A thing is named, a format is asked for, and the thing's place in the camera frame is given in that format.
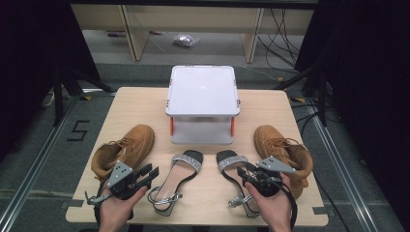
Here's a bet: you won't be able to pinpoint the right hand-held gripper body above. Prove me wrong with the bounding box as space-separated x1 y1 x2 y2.
248 156 297 198

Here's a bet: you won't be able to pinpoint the tan suede lace-up boot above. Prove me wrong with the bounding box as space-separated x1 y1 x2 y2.
253 125 314 200
90 124 156 181

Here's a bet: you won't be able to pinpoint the black floor cables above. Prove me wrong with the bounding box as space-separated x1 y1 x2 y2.
289 100 339 138

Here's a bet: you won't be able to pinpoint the black rhinestone strap sandal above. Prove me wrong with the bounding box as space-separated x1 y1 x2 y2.
216 149 262 218
147 149 204 217

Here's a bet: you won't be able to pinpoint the person's right hand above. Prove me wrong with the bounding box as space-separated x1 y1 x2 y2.
245 173 293 232

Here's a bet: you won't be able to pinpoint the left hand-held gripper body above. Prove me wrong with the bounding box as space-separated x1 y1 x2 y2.
106 159 145 201

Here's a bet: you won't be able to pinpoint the black curtain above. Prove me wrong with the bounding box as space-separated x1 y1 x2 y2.
294 0 410 226
0 0 102 163

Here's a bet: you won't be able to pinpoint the clear plastic bag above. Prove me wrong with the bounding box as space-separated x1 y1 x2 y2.
172 33 200 48

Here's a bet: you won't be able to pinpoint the black metal stand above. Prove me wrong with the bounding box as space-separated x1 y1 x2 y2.
274 64 329 128
52 64 114 128

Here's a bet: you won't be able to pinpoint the person's left hand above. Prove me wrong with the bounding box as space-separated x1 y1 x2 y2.
98 187 148 232

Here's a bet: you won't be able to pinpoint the black tape numeral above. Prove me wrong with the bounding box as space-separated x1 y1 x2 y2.
66 119 91 142

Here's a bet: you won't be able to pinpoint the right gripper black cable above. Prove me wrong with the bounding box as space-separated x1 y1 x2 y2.
279 178 299 231

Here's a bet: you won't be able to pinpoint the black hanging cables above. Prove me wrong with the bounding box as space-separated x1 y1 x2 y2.
256 9 308 70

